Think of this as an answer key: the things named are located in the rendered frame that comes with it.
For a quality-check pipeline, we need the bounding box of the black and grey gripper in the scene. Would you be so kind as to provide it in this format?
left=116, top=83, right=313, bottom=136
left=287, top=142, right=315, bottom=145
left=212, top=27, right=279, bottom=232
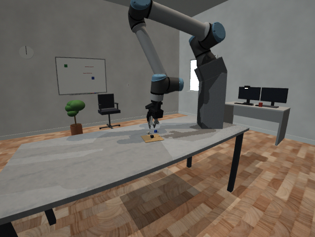
left=147, top=100, right=164, bottom=128

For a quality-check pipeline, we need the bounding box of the orange flat mat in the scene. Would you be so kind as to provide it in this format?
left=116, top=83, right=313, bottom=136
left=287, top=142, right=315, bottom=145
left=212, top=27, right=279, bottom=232
left=141, top=134, right=164, bottom=143

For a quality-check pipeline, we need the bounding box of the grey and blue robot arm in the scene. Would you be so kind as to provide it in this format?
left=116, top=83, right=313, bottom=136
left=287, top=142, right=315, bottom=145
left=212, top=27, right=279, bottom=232
left=128, top=0, right=225, bottom=102

